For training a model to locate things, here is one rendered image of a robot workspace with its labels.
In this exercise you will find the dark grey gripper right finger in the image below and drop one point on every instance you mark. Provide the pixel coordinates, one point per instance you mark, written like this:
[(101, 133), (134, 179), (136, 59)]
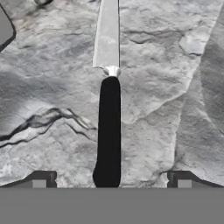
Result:
[(180, 176)]

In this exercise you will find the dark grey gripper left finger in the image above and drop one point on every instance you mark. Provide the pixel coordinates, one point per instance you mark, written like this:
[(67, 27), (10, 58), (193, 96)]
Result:
[(43, 176)]

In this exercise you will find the grey sink basin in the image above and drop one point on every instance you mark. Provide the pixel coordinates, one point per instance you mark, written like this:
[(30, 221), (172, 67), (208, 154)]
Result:
[(5, 27)]

